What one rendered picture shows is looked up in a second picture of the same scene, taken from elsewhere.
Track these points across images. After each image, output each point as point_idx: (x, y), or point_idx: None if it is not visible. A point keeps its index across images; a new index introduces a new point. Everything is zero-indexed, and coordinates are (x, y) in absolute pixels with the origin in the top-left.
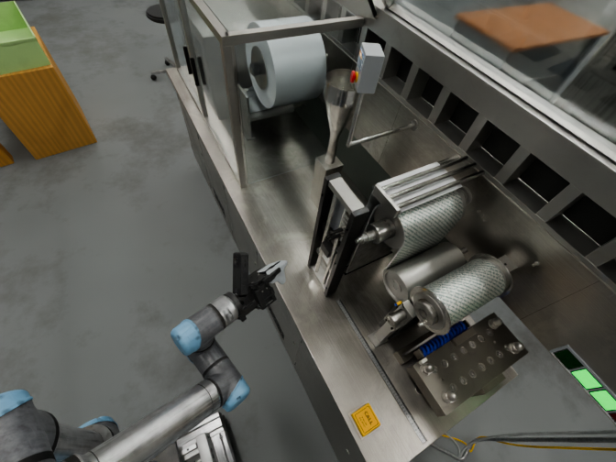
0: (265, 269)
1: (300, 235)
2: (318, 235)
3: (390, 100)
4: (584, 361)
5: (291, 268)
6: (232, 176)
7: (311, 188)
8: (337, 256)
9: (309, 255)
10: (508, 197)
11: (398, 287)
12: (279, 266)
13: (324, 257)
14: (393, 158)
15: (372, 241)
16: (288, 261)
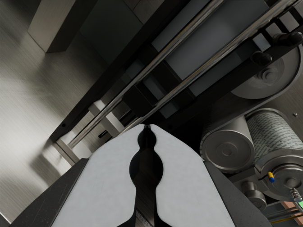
0: (125, 200)
1: (22, 84)
2: (117, 73)
3: None
4: None
5: (17, 145)
6: None
7: (25, 19)
8: (190, 111)
9: (66, 117)
10: None
11: (233, 152)
12: (195, 154)
13: (109, 118)
14: (158, 5)
15: (252, 83)
16: (5, 133)
